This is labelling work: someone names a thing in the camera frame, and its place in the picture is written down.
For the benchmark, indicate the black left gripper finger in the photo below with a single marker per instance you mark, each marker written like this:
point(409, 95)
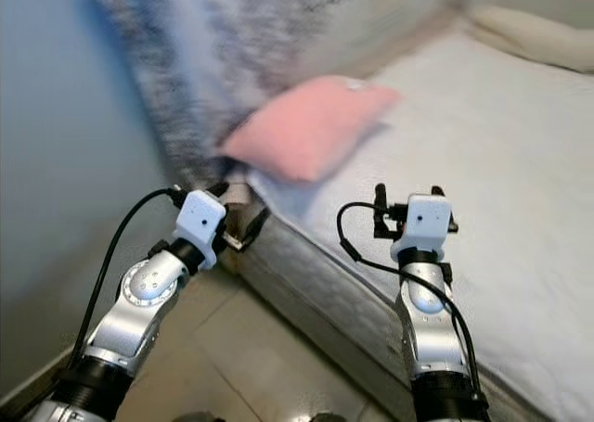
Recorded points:
point(257, 227)

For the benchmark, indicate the pink pillow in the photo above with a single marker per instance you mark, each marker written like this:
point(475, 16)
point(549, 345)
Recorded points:
point(311, 130)

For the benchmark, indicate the white quilted mattress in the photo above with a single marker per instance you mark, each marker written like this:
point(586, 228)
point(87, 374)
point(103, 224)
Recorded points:
point(492, 144)

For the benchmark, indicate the white upholstered bed base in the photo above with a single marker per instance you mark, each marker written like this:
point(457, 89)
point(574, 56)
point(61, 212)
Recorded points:
point(343, 334)

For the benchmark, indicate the cream pillow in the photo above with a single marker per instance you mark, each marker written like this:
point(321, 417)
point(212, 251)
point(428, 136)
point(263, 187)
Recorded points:
point(538, 37)

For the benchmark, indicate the grey tile baseboard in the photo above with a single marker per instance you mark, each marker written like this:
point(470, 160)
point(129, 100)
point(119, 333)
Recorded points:
point(37, 390)

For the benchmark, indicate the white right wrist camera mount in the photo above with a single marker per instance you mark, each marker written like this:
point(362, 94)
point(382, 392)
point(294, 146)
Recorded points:
point(425, 223)

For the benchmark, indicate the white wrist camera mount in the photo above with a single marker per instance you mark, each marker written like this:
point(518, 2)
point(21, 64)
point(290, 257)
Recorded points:
point(425, 223)
point(201, 223)

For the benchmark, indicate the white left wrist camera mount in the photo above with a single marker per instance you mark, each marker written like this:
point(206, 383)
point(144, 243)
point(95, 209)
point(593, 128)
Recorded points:
point(201, 223)

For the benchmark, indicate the grey printed wall cloth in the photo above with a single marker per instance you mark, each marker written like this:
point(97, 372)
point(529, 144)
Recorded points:
point(241, 42)

